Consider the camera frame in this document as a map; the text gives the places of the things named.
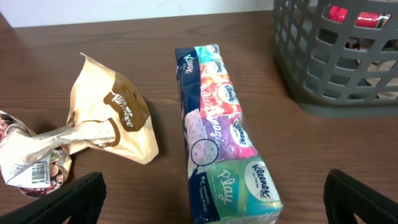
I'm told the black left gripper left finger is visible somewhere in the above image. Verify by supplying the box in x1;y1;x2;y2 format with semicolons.
1;172;106;224

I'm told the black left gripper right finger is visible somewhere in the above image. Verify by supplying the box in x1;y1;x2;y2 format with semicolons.
323;169;397;224

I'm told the San Remo pasta packet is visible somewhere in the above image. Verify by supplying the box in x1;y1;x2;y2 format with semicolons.
328;6;391;29

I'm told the crumpled beige snack bag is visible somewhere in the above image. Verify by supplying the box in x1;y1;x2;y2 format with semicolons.
1;57;159;198

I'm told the Kleenex tissue multipack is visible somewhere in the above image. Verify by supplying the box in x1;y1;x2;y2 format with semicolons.
175;44;283;223

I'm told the grey plastic basket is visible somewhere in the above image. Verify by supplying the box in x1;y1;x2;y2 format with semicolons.
273;0;397;118

